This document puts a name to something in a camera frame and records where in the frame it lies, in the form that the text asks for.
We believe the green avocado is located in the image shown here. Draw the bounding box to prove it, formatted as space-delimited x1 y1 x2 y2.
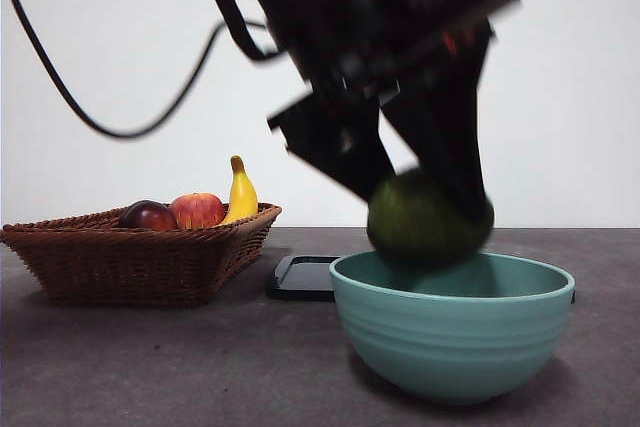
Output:
366 170 496 264

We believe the teal ceramic bowl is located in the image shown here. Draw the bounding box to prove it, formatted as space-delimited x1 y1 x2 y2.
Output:
328 249 577 407

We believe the dark rectangular tray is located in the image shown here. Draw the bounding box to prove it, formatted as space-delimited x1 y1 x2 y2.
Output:
264 254 347 303

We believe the red apple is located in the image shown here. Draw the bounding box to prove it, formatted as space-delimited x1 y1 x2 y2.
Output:
168 191 227 230

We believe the thick black cable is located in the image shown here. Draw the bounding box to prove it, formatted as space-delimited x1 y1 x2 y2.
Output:
0 0 274 140
194 0 280 62

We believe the brown woven wicker basket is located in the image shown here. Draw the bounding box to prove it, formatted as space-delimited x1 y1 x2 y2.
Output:
0 201 284 309

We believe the yellow banana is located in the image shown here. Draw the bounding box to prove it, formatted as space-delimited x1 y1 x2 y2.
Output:
218 154 260 227

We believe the dark red plum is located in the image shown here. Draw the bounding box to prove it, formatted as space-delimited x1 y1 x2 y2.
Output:
118 199 179 232

